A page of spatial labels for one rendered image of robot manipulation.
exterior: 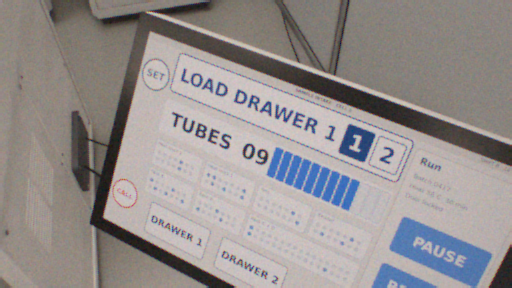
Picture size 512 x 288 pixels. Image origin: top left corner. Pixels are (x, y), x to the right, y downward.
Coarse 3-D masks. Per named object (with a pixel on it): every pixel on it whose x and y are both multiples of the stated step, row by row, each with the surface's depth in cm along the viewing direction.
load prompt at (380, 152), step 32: (192, 64) 59; (192, 96) 59; (224, 96) 58; (256, 96) 56; (288, 96) 55; (288, 128) 56; (320, 128) 54; (352, 128) 53; (352, 160) 54; (384, 160) 52
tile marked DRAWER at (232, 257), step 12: (228, 240) 61; (228, 252) 61; (240, 252) 60; (252, 252) 60; (216, 264) 62; (228, 264) 61; (240, 264) 60; (252, 264) 60; (264, 264) 59; (276, 264) 59; (240, 276) 61; (252, 276) 60; (264, 276) 60; (276, 276) 59
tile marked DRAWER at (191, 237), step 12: (156, 204) 64; (156, 216) 64; (168, 216) 63; (180, 216) 63; (144, 228) 65; (156, 228) 64; (168, 228) 63; (180, 228) 63; (192, 228) 62; (204, 228) 62; (168, 240) 64; (180, 240) 63; (192, 240) 62; (204, 240) 62; (192, 252) 63; (204, 252) 62
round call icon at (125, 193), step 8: (120, 176) 65; (112, 184) 66; (120, 184) 65; (128, 184) 65; (136, 184) 64; (112, 192) 66; (120, 192) 65; (128, 192) 65; (136, 192) 64; (112, 200) 66; (120, 200) 66; (128, 200) 65; (136, 200) 65; (128, 208) 65
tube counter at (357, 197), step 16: (256, 144) 57; (272, 144) 57; (240, 160) 58; (256, 160) 58; (272, 160) 57; (288, 160) 56; (304, 160) 56; (272, 176) 57; (288, 176) 56; (304, 176) 56; (320, 176) 55; (336, 176) 54; (352, 176) 54; (304, 192) 56; (320, 192) 55; (336, 192) 55; (352, 192) 54; (368, 192) 53; (384, 192) 53; (336, 208) 55; (352, 208) 54; (368, 208) 54; (384, 208) 53
